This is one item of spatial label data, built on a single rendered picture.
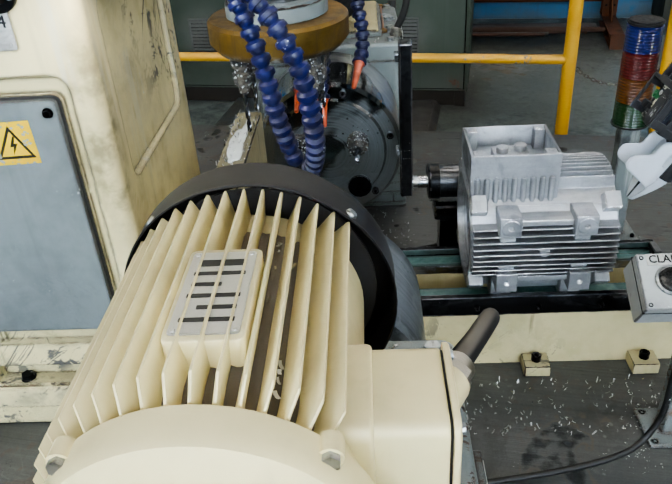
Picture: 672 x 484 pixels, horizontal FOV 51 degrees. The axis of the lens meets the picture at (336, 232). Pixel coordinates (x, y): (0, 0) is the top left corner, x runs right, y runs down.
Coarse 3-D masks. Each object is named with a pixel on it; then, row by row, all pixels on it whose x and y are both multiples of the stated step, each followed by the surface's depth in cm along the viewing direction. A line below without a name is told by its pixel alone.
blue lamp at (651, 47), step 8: (664, 24) 118; (632, 32) 118; (640, 32) 117; (648, 32) 116; (656, 32) 116; (632, 40) 118; (640, 40) 117; (648, 40) 117; (656, 40) 117; (624, 48) 121; (632, 48) 119; (640, 48) 118; (648, 48) 118; (656, 48) 118
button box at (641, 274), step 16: (640, 256) 83; (656, 256) 83; (624, 272) 87; (640, 272) 82; (656, 272) 82; (640, 288) 82; (656, 288) 81; (640, 304) 82; (656, 304) 80; (640, 320) 84; (656, 320) 84
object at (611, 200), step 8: (584, 152) 105; (608, 192) 94; (616, 192) 94; (472, 200) 95; (480, 200) 95; (608, 200) 94; (616, 200) 94; (472, 208) 95; (480, 208) 95; (608, 208) 94; (616, 208) 94; (456, 232) 114; (592, 272) 101; (600, 272) 101; (608, 272) 101; (472, 280) 101; (480, 280) 101; (592, 280) 101; (600, 280) 100; (608, 280) 100
